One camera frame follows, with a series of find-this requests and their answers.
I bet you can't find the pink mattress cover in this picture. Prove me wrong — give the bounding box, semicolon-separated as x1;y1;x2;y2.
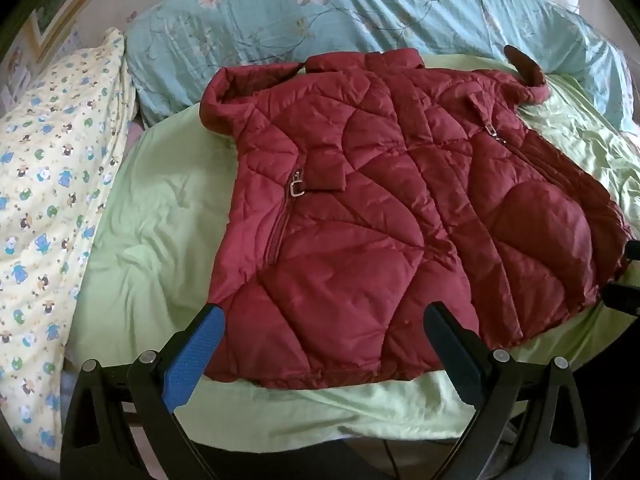
125;120;148;161

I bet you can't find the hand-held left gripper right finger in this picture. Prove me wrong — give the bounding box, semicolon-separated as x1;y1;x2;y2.
422;301;596;480

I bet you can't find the framed wall picture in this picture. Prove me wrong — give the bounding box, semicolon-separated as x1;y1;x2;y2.
22;0;136;63

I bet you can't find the black cable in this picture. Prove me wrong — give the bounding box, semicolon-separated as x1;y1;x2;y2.
379;437;403;480

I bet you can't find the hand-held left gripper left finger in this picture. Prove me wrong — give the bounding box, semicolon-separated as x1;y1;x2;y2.
60;304;226;480

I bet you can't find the light green bed sheet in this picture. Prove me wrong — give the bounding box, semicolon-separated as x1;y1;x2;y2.
65;55;640;453

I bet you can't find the red quilted puffer jacket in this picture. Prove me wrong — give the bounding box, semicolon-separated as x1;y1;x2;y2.
199;45;637;391

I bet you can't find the blue floral pillow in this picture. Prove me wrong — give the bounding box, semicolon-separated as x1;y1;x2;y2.
122;0;640;136

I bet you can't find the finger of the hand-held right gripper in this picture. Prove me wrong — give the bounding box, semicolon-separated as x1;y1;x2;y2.
602;280;640;317

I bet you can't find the yellow cartoon print pillow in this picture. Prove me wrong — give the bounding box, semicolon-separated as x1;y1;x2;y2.
0;27;138;461

